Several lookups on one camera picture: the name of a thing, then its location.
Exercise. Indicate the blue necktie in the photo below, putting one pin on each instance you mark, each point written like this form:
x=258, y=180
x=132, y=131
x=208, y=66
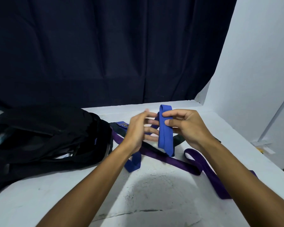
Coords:
x=165, y=134

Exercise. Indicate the dark navy curtain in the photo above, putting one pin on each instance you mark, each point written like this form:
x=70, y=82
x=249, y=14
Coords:
x=104, y=49

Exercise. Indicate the person's left hand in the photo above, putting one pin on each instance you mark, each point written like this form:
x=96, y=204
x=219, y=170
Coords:
x=135, y=130

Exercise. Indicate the person's right thumb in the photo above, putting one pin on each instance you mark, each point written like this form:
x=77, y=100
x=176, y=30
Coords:
x=172, y=123

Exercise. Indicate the dark green necktie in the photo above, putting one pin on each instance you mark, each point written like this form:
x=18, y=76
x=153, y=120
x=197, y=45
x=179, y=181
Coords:
x=119, y=130

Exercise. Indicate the person's left thumb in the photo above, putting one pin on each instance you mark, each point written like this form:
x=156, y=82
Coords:
x=146, y=111

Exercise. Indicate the purple necktie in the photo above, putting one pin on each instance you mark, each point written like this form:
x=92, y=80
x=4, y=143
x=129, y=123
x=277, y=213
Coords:
x=177, y=163

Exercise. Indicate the white pipe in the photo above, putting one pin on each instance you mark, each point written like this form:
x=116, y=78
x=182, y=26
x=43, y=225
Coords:
x=275, y=115

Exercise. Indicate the person's left little finger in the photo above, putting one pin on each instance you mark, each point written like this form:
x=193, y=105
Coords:
x=152, y=138

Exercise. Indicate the person's right forearm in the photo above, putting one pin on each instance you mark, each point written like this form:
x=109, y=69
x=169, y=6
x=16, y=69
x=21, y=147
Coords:
x=241, y=184

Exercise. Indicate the person's left forearm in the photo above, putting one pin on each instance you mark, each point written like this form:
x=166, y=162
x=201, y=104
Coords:
x=90, y=186

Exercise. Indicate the white and yellow bracket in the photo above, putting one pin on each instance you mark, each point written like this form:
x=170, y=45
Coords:
x=262, y=147

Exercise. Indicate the person's left middle finger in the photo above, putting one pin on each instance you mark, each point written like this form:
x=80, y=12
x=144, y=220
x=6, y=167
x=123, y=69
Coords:
x=153, y=122

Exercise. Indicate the black backpack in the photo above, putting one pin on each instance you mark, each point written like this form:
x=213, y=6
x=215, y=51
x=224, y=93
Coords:
x=45, y=141

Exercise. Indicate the person's right hand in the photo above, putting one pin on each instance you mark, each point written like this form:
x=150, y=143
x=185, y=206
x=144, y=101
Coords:
x=191, y=127

